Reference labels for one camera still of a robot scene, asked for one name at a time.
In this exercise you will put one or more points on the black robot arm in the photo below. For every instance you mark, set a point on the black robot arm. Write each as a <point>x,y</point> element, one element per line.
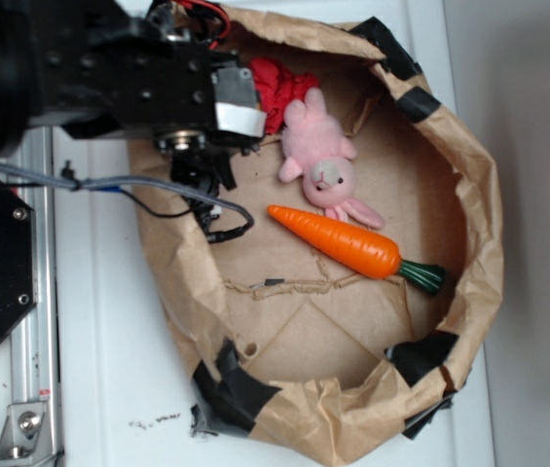
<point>35,57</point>

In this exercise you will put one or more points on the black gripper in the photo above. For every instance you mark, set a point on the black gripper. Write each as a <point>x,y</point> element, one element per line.
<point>146,78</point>

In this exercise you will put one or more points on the pink plush bunny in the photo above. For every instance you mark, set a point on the pink plush bunny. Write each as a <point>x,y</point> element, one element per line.
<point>316,150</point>

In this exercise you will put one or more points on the metal corner bracket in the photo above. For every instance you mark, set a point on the metal corner bracket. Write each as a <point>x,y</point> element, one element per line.
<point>28,437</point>

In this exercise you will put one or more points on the red crumpled cloth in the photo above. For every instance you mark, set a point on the red crumpled cloth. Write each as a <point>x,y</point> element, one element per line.
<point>278,86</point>

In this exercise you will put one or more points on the orange plastic toy carrot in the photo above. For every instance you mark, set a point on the orange plastic toy carrot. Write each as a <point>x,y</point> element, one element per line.
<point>370,254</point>

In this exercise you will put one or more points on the brown paper bag bin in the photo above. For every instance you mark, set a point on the brown paper bag bin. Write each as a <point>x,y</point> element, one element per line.
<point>284,345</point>

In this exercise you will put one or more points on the aluminium extrusion rail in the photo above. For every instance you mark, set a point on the aluminium extrusion rail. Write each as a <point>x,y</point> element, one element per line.
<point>34,342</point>

